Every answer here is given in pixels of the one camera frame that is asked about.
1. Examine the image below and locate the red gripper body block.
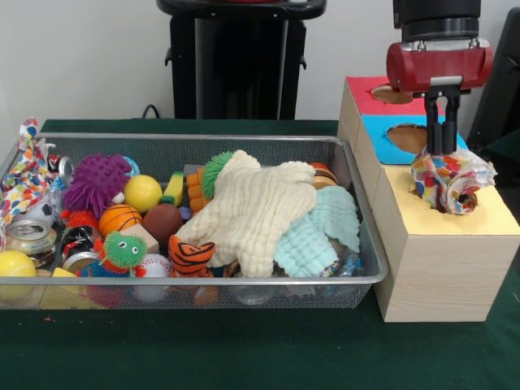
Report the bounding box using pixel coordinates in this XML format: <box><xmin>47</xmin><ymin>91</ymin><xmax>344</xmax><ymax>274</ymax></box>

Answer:
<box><xmin>385</xmin><ymin>39</ymin><xmax>495</xmax><ymax>98</ymax></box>

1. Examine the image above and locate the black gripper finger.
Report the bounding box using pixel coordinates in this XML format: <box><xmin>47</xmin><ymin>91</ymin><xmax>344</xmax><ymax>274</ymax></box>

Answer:
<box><xmin>442</xmin><ymin>95</ymin><xmax>462</xmax><ymax>154</ymax></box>
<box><xmin>424</xmin><ymin>95</ymin><xmax>444</xmax><ymax>154</ymax></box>

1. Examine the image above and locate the confetti print cloth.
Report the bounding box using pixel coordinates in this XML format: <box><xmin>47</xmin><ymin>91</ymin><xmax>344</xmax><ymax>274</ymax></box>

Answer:
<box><xmin>409</xmin><ymin>145</ymin><xmax>497</xmax><ymax>215</ymax></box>
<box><xmin>0</xmin><ymin>117</ymin><xmax>60</xmax><ymax>228</ymax></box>

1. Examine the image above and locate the wooden box with three holes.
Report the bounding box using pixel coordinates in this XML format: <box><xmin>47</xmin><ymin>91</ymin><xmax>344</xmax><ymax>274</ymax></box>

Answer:
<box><xmin>337</xmin><ymin>76</ymin><xmax>520</xmax><ymax>324</ymax></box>

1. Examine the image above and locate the dark green table cloth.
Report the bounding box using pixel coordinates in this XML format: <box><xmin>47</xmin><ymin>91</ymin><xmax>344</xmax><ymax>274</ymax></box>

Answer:
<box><xmin>0</xmin><ymin>118</ymin><xmax>520</xmax><ymax>390</ymax></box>
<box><xmin>485</xmin><ymin>128</ymin><xmax>520</xmax><ymax>166</ymax></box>

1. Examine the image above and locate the light blue muslin cloth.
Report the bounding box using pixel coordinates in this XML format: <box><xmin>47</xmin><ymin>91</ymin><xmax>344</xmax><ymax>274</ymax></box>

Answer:
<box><xmin>272</xmin><ymin>185</ymin><xmax>362</xmax><ymax>278</ymax></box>

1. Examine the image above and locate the cream muslin cloth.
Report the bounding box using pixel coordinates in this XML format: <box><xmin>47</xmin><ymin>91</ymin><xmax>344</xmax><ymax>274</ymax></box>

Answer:
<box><xmin>176</xmin><ymin>149</ymin><xmax>318</xmax><ymax>278</ymax></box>

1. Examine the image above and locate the orange tiger striped toy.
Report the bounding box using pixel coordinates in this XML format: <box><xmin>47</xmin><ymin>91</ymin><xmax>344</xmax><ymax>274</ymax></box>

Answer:
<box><xmin>167</xmin><ymin>234</ymin><xmax>216</xmax><ymax>278</ymax></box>

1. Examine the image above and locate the brown ball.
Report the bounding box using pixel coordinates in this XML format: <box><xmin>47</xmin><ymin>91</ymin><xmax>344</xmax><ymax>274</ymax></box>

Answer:
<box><xmin>141</xmin><ymin>203</ymin><xmax>184</xmax><ymax>249</ymax></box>

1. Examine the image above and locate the smooth yellow ball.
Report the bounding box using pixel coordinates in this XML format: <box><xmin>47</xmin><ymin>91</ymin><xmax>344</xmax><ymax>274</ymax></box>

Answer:
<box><xmin>123</xmin><ymin>174</ymin><xmax>163</xmax><ymax>213</ymax></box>

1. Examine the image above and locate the orange toy basketball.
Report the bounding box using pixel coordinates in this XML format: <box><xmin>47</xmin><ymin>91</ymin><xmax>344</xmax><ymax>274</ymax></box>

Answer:
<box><xmin>98</xmin><ymin>203</ymin><xmax>144</xmax><ymax>239</ymax></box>

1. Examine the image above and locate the green spiky monster toy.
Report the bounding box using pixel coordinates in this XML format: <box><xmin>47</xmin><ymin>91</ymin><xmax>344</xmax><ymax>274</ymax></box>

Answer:
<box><xmin>76</xmin><ymin>231</ymin><xmax>148</xmax><ymax>278</ymax></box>

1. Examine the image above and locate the purple spiky ball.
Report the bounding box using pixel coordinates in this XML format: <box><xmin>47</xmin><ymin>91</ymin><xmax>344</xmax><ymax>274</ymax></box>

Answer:
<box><xmin>63</xmin><ymin>153</ymin><xmax>133</xmax><ymax>219</ymax></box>

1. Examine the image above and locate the yellow tennis ball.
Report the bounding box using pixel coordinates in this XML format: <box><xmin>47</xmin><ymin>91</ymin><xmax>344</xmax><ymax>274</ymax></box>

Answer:
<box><xmin>0</xmin><ymin>250</ymin><xmax>37</xmax><ymax>278</ymax></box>

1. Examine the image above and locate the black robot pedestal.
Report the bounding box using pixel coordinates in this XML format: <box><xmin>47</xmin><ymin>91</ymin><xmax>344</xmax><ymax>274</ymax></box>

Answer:
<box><xmin>156</xmin><ymin>0</ymin><xmax>328</xmax><ymax>121</ymax></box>

